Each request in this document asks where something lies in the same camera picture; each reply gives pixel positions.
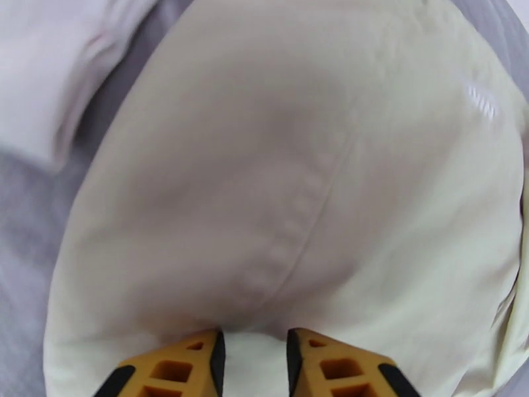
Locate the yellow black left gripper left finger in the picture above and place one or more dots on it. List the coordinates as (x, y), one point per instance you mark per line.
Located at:
(177, 371)

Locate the white t-shirt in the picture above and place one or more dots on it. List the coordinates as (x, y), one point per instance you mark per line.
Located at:
(37, 77)

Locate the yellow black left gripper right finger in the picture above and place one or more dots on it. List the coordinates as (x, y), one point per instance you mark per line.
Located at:
(339, 371)

